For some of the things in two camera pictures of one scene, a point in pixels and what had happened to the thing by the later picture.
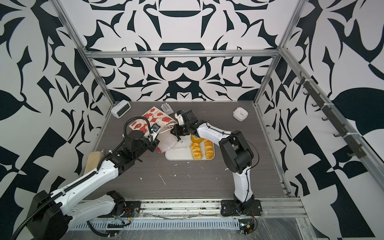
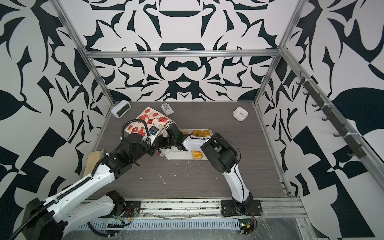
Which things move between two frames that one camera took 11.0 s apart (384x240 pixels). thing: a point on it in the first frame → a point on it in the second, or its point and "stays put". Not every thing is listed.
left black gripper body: [154, 144] stays put
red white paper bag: [160, 124] stays put
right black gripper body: [182, 129] → [178, 139]
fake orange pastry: [196, 151] stays put
